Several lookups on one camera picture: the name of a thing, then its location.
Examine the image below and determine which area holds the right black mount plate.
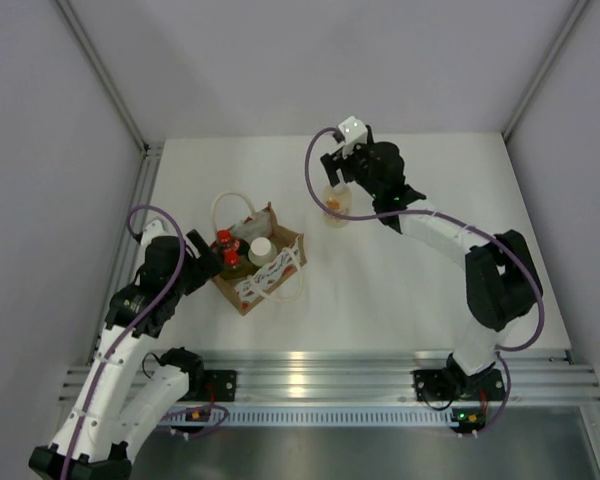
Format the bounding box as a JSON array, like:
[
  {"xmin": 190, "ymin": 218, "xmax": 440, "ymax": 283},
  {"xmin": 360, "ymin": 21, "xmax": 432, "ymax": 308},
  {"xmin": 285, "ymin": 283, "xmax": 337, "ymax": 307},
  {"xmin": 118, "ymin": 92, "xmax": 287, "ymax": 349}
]
[{"xmin": 412, "ymin": 369, "xmax": 455, "ymax": 403}]

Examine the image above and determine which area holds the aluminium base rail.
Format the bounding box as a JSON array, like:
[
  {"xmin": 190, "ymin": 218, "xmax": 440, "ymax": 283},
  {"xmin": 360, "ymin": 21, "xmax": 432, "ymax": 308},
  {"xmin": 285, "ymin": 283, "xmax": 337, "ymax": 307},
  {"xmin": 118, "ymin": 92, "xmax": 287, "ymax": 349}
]
[{"xmin": 59, "ymin": 348, "xmax": 600, "ymax": 404}]

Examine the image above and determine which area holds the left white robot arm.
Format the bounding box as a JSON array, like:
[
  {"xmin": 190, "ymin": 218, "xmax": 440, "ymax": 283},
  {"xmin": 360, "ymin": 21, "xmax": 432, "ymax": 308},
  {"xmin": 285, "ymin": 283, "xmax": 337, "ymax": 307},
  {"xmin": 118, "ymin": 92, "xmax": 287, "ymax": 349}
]
[{"xmin": 29, "ymin": 230, "xmax": 221, "ymax": 479}]

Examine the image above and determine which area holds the right aluminium frame post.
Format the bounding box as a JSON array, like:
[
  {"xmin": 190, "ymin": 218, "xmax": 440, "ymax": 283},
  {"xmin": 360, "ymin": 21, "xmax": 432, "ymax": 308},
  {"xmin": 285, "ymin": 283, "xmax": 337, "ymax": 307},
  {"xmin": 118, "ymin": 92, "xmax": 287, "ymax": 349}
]
[{"xmin": 501, "ymin": 0, "xmax": 593, "ymax": 144}]

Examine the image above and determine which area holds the dark green red-cap bottle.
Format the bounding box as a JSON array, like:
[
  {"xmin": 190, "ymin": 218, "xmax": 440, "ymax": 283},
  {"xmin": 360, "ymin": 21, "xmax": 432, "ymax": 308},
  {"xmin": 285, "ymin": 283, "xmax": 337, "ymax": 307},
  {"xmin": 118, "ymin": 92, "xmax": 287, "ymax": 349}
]
[{"xmin": 215, "ymin": 229, "xmax": 249, "ymax": 256}]

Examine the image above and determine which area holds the black mount plate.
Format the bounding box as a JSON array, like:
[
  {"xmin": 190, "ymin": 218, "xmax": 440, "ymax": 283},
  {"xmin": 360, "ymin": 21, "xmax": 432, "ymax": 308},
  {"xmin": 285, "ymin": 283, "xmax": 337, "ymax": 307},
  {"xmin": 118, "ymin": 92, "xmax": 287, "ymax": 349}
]
[
  {"xmin": 200, "ymin": 370, "xmax": 238, "ymax": 403},
  {"xmin": 412, "ymin": 369, "xmax": 455, "ymax": 403}
]

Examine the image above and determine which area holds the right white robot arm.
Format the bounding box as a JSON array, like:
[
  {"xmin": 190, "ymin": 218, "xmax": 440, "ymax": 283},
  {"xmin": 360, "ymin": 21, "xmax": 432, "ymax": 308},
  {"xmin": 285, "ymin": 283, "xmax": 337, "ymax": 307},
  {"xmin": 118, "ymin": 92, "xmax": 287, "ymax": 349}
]
[{"xmin": 320, "ymin": 142, "xmax": 544, "ymax": 401}]

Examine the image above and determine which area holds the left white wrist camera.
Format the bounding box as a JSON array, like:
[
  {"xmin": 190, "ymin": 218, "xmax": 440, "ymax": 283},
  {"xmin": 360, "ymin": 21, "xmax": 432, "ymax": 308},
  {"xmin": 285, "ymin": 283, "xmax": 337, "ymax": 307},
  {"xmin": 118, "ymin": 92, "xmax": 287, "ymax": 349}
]
[{"xmin": 139, "ymin": 218, "xmax": 168, "ymax": 247}]

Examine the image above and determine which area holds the yellow-green red-cap bottle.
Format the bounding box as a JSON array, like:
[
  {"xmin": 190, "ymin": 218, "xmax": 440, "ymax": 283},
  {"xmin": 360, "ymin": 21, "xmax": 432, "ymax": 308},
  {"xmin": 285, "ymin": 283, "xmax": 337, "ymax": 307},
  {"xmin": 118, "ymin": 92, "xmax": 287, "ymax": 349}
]
[{"xmin": 220, "ymin": 250, "xmax": 258, "ymax": 281}]

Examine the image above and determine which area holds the pump soap bottle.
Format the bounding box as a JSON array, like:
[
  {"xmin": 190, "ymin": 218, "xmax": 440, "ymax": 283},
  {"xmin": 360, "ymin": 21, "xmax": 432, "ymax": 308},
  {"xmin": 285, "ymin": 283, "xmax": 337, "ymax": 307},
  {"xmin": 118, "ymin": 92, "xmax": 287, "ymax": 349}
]
[{"xmin": 322, "ymin": 183, "xmax": 352, "ymax": 228}]

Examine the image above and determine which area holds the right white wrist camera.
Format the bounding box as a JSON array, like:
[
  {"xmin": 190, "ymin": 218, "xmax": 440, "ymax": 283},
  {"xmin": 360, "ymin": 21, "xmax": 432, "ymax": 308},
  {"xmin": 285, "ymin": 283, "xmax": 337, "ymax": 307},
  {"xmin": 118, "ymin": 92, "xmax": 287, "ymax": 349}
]
[{"xmin": 337, "ymin": 116, "xmax": 368, "ymax": 155}]

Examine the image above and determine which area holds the white-lid frosted jar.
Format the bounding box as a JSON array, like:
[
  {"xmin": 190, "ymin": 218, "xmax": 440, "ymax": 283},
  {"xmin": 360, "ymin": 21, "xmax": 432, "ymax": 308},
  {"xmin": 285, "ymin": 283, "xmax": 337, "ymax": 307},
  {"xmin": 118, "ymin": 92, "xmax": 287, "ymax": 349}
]
[{"xmin": 248, "ymin": 237, "xmax": 277, "ymax": 268}]

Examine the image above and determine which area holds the left aluminium frame post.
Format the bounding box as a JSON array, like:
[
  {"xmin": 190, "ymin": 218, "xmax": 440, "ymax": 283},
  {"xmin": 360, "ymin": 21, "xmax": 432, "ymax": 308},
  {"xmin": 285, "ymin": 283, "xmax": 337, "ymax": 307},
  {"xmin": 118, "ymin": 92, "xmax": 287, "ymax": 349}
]
[{"xmin": 54, "ymin": 0, "xmax": 161, "ymax": 201}]

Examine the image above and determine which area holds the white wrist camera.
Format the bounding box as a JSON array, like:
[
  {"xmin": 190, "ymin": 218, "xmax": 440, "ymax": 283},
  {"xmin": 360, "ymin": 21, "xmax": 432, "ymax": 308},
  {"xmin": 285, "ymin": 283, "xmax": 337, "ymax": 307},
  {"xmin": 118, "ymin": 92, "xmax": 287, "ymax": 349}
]
[
  {"xmin": 337, "ymin": 116, "xmax": 368, "ymax": 155},
  {"xmin": 139, "ymin": 218, "xmax": 168, "ymax": 247}
]

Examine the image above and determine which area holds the left black mount plate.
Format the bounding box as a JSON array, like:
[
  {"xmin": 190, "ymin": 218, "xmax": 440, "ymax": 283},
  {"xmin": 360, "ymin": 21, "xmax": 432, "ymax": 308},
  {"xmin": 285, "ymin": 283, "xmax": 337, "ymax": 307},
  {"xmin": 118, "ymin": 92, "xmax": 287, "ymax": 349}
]
[{"xmin": 200, "ymin": 370, "xmax": 238, "ymax": 403}]

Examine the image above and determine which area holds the aluminium frame post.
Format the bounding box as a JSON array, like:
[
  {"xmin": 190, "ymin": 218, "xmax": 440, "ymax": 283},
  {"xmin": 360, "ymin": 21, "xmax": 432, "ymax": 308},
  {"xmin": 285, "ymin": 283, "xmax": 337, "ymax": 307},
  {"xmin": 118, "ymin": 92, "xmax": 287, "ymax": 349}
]
[
  {"xmin": 501, "ymin": 0, "xmax": 593, "ymax": 144},
  {"xmin": 54, "ymin": 0, "xmax": 161, "ymax": 201}
]

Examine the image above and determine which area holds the slotted cable duct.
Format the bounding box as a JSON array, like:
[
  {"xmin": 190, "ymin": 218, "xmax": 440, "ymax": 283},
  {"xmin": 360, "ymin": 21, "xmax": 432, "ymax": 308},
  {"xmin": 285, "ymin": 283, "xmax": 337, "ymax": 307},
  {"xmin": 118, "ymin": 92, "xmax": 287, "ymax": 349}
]
[{"xmin": 159, "ymin": 406, "xmax": 458, "ymax": 428}]

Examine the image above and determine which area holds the jute watermelon canvas bag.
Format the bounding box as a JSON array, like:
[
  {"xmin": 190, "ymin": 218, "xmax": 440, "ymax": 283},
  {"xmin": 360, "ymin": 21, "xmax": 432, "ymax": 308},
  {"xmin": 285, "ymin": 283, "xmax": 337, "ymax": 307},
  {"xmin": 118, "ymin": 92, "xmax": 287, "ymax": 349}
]
[{"xmin": 210, "ymin": 191, "xmax": 307, "ymax": 316}]

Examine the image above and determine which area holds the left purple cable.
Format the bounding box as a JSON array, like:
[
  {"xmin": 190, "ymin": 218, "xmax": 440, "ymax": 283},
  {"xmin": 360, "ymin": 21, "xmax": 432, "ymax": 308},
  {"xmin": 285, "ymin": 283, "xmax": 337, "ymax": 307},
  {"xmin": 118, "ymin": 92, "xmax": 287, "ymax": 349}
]
[{"xmin": 59, "ymin": 204, "xmax": 230, "ymax": 480}]

